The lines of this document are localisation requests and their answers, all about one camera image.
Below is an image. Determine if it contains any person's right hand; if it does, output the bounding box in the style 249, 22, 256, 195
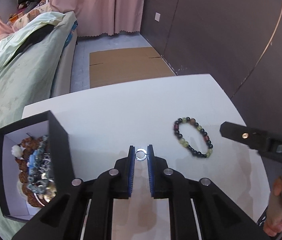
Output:
263, 177, 282, 237

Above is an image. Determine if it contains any gold butterfly grey bead bracelet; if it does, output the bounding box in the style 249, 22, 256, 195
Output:
26, 134, 58, 203

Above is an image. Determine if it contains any white bed frame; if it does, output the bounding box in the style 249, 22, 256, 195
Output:
50, 21, 78, 98

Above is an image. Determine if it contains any patterned pillow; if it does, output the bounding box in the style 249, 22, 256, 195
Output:
7, 3, 53, 29

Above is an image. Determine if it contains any red cord white stone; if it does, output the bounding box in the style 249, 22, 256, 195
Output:
11, 145, 24, 159

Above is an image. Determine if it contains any white wall socket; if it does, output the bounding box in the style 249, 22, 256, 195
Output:
155, 12, 161, 22

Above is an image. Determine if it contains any dark multicolour bead bracelet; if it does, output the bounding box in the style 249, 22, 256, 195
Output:
173, 116, 214, 159

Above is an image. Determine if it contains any blue flower bead bracelet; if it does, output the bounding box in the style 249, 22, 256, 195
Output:
27, 151, 41, 176

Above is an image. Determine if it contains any pale green duvet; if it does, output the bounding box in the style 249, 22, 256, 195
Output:
0, 11, 65, 70

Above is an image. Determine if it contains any black jewelry box white interior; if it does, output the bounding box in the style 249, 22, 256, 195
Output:
0, 111, 74, 223

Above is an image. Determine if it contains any green bed blanket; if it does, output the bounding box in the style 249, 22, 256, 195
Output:
0, 12, 76, 239

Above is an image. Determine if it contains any pink curtain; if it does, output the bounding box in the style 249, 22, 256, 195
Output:
0, 0, 148, 48

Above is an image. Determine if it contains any brown rudraksha bead bracelet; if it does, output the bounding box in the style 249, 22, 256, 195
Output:
16, 133, 48, 209

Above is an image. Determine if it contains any flattened cardboard sheet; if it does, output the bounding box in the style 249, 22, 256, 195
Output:
89, 47, 175, 88

